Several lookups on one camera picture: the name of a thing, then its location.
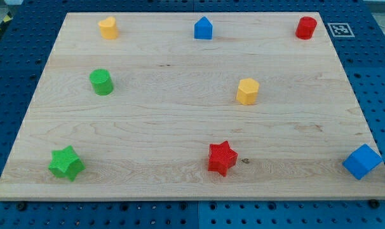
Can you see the blue cube block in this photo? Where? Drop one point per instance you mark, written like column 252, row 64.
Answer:
column 362, row 161

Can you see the red star block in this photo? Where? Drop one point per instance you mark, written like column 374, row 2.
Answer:
column 221, row 157

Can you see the yellow hexagon block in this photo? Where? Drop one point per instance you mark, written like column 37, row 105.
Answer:
column 247, row 93

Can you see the light wooden board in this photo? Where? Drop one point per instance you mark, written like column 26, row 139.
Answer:
column 174, row 96

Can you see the blue pentagon house block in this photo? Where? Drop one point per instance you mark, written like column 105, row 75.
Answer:
column 203, row 29

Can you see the green cylinder block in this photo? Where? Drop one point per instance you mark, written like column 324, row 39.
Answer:
column 101, row 82

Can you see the yellow heart block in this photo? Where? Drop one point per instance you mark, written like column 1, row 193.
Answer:
column 108, row 28

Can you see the green star block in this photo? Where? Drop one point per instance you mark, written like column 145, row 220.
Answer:
column 66, row 163

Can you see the red cylinder block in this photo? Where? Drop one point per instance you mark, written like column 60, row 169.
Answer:
column 305, row 28

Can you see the white fiducial marker tag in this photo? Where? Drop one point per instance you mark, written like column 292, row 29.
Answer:
column 340, row 30

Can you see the black bolt front left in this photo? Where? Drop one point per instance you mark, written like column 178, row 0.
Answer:
column 21, row 206

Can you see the black bolt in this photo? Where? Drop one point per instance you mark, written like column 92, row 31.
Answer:
column 374, row 204
column 21, row 206

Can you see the black bolt front right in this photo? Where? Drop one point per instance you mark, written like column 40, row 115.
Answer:
column 374, row 204

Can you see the yellow black hazard tape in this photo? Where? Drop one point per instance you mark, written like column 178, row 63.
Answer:
column 6, row 21

